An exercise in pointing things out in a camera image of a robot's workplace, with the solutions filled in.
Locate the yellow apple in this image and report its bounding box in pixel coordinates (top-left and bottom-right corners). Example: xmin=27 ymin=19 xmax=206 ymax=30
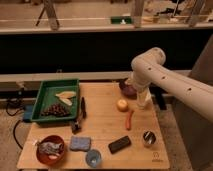
xmin=116 ymin=99 xmax=128 ymax=112

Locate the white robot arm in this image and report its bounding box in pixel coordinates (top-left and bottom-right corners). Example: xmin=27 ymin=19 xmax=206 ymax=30
xmin=130 ymin=47 xmax=213 ymax=122

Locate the green plastic tray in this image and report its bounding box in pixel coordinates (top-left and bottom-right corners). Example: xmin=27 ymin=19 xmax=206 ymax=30
xmin=31 ymin=79 xmax=79 ymax=123

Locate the purple bowl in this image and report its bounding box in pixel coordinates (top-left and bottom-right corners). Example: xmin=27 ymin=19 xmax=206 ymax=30
xmin=119 ymin=78 xmax=137 ymax=98

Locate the orange carrot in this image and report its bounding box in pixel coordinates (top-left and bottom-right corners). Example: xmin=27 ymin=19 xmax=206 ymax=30
xmin=125 ymin=110 xmax=134 ymax=130

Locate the shiny metal cup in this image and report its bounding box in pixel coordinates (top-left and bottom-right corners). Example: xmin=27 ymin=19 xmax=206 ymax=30
xmin=143 ymin=131 xmax=156 ymax=147

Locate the black rectangular block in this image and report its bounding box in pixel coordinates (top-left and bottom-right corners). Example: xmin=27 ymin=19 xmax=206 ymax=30
xmin=108 ymin=136 xmax=131 ymax=154

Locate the black marker pen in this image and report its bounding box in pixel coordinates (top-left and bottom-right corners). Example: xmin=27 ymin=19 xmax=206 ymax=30
xmin=81 ymin=97 xmax=87 ymax=119

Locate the small black clip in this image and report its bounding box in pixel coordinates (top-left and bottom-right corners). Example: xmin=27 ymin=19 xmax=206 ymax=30
xmin=70 ymin=121 xmax=81 ymax=134

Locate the blue sponge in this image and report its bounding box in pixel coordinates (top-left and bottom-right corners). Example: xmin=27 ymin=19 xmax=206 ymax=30
xmin=70 ymin=136 xmax=91 ymax=151

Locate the blue glass cup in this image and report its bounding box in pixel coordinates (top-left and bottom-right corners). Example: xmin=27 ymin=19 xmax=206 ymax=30
xmin=85 ymin=149 xmax=102 ymax=168

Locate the pale banana slice lower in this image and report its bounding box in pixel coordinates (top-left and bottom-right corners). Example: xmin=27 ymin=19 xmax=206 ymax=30
xmin=60 ymin=98 xmax=72 ymax=106

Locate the pale banana slice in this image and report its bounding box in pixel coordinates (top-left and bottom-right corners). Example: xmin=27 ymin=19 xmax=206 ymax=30
xmin=60 ymin=98 xmax=72 ymax=106
xmin=55 ymin=91 xmax=76 ymax=99

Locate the pale banana slice upper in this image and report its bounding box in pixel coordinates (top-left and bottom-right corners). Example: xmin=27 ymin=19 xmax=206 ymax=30
xmin=55 ymin=91 xmax=76 ymax=99

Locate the green box in background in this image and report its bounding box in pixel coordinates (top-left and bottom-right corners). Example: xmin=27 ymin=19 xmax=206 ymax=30
xmin=110 ymin=16 xmax=132 ymax=24

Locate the bunch of dark grapes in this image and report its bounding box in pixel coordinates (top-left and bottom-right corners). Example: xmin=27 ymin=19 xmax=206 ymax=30
xmin=41 ymin=103 xmax=69 ymax=117

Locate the crumpled grey wrapper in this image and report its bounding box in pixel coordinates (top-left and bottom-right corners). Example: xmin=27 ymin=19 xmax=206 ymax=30
xmin=38 ymin=142 xmax=63 ymax=156

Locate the red bowl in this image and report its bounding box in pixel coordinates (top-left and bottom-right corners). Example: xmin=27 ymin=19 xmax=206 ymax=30
xmin=36 ymin=135 xmax=65 ymax=166

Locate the blue power box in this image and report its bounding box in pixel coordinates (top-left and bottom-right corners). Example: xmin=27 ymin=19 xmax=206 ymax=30
xmin=23 ymin=105 xmax=33 ymax=123

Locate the black cable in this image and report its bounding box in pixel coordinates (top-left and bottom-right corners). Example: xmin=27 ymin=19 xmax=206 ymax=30
xmin=12 ymin=119 xmax=25 ymax=150

